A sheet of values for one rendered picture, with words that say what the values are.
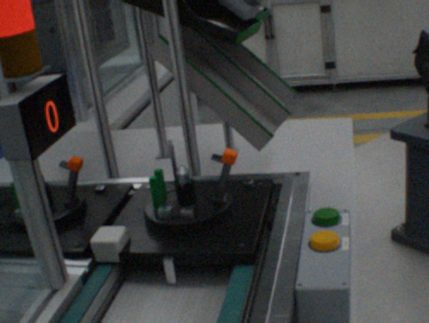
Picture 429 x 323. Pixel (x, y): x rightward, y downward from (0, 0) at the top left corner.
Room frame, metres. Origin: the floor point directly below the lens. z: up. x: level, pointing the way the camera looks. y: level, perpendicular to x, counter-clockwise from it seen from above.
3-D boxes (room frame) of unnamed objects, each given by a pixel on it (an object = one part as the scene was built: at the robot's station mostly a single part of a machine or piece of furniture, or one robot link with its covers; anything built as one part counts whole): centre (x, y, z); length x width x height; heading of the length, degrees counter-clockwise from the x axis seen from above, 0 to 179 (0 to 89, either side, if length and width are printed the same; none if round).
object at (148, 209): (0.83, 0.05, 0.98); 0.14 x 0.14 x 0.02
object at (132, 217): (0.83, 0.05, 0.96); 0.24 x 0.24 x 0.02; 75
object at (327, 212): (0.76, -0.15, 0.96); 0.04 x 0.04 x 0.02
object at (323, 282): (0.70, -0.14, 0.93); 0.21 x 0.07 x 0.06; 165
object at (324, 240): (0.70, -0.14, 0.96); 0.04 x 0.04 x 0.02
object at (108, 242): (0.76, 0.17, 0.97); 0.05 x 0.05 x 0.04; 75
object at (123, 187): (0.90, 0.30, 1.01); 0.24 x 0.24 x 0.13; 75
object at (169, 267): (0.71, 0.08, 0.95); 0.01 x 0.01 x 0.04; 75
